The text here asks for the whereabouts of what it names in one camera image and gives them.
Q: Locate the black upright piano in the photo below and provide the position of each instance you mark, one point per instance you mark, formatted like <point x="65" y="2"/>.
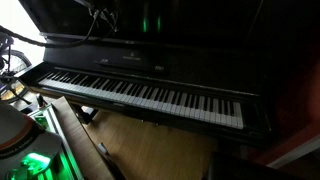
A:
<point x="186" y="66"/>

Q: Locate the black piano bench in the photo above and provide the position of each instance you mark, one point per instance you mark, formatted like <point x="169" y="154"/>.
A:
<point x="240" y="168"/>

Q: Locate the black upright post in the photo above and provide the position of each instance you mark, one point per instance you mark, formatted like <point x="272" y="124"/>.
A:
<point x="40" y="100"/>

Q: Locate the aluminium frame rail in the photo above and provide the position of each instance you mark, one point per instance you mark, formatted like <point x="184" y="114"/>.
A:
<point x="55" y="120"/>

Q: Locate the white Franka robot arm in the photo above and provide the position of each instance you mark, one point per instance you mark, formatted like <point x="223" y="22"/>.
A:
<point x="15" y="128"/>

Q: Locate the wooden table board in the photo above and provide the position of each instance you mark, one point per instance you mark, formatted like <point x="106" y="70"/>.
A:
<point x="76" y="140"/>

